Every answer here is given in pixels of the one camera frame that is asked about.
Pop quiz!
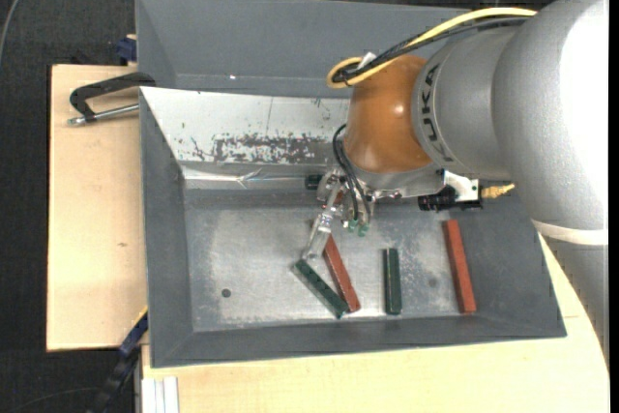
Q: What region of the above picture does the black cylinder on white bracket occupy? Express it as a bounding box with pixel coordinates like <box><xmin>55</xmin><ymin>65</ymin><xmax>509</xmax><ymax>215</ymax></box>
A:
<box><xmin>417</xmin><ymin>168</ymin><xmax>516</xmax><ymax>213</ymax></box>

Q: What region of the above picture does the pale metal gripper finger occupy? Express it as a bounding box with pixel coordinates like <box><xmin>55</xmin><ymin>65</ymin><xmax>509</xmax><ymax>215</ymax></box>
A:
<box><xmin>300</xmin><ymin>207</ymin><xmax>337</xmax><ymax>261</ymax></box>

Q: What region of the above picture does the pale flat board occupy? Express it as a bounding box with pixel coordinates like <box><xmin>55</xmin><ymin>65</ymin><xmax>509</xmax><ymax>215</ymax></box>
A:
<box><xmin>45</xmin><ymin>64</ymin><xmax>149</xmax><ymax>353</ymax></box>

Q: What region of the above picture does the dark green flat block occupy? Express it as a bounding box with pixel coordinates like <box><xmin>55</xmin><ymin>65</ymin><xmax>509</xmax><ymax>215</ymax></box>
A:
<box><xmin>293</xmin><ymin>257</ymin><xmax>350</xmax><ymax>320</ymax></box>
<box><xmin>382</xmin><ymin>248</ymin><xmax>403</xmax><ymax>316</ymax></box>

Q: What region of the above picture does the grey metal bin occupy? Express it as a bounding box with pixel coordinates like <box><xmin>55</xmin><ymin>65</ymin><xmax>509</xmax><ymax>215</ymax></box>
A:
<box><xmin>133</xmin><ymin>0</ymin><xmax>568</xmax><ymax>369</ymax></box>

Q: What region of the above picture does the red-brown flat block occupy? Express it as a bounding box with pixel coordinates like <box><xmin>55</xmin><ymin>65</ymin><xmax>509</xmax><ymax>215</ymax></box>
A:
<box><xmin>440</xmin><ymin>219</ymin><xmax>479</xmax><ymax>315</ymax></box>
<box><xmin>322</xmin><ymin>233</ymin><xmax>363</xmax><ymax>313</ymax></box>

